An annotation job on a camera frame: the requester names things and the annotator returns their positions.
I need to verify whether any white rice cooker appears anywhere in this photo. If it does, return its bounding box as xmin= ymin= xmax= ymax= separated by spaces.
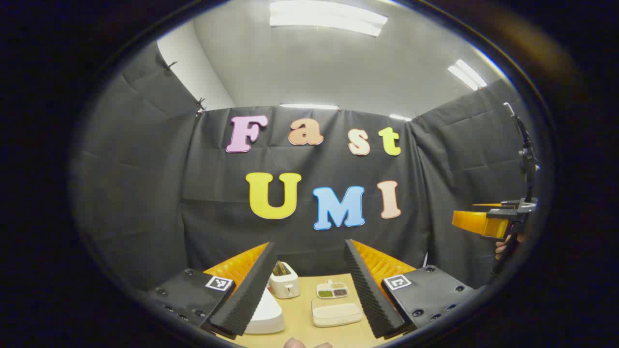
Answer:
xmin=244 ymin=286 xmax=286 ymax=335

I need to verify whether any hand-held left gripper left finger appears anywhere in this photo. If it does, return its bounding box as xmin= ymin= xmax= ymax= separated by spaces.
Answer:
xmin=147 ymin=242 xmax=277 ymax=340

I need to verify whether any clear box of rice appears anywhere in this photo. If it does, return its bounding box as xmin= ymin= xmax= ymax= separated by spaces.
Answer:
xmin=311 ymin=296 xmax=364 ymax=328

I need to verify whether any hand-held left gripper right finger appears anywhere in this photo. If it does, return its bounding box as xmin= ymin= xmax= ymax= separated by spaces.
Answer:
xmin=344 ymin=239 xmax=477 ymax=340

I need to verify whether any white divided dish of grains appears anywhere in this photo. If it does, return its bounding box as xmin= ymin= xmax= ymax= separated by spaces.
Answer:
xmin=317 ymin=279 xmax=350 ymax=299

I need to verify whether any white toaster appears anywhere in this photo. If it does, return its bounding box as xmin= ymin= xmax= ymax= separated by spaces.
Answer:
xmin=269 ymin=262 xmax=300 ymax=299

